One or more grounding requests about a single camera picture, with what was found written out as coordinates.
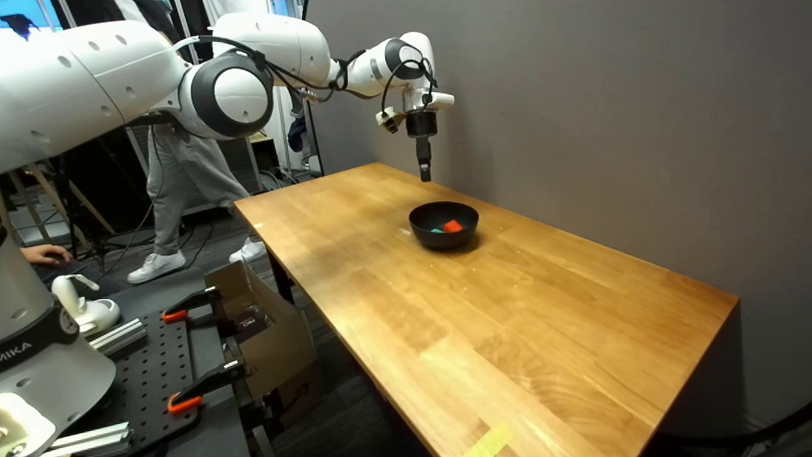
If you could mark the wooden tripod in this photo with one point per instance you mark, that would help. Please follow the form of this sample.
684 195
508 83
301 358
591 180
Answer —
59 199

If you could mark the white handheld controller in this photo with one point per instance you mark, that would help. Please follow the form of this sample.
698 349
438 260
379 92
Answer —
86 304

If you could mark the aluminium extrusion rail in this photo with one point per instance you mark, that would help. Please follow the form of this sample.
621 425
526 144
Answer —
117 336
86 440

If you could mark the black clamp with orange tip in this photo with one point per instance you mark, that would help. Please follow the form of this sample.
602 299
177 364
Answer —
191 304
204 387

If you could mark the white sneaker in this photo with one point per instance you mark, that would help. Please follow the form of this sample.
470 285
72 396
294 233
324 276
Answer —
155 268
248 252

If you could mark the orange block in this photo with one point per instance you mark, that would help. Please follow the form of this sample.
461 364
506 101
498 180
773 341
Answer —
456 227

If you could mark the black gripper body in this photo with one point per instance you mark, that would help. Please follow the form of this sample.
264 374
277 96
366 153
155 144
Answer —
422 122

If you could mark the person's bare hand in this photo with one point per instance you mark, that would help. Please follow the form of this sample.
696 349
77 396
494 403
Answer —
48 255

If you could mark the black bowl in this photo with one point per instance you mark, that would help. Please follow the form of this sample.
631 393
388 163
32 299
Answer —
442 215

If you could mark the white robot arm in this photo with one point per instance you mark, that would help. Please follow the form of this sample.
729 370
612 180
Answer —
93 77

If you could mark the cardboard box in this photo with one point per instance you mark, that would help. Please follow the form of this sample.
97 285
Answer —
267 334

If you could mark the yellow tape piece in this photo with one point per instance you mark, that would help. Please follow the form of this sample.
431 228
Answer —
490 440

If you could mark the person in grey trousers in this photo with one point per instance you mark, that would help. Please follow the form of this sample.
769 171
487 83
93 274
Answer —
181 174

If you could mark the green block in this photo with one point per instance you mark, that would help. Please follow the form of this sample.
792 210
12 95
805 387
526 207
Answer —
438 228

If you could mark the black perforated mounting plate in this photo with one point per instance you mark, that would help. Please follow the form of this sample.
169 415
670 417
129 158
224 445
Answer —
155 375

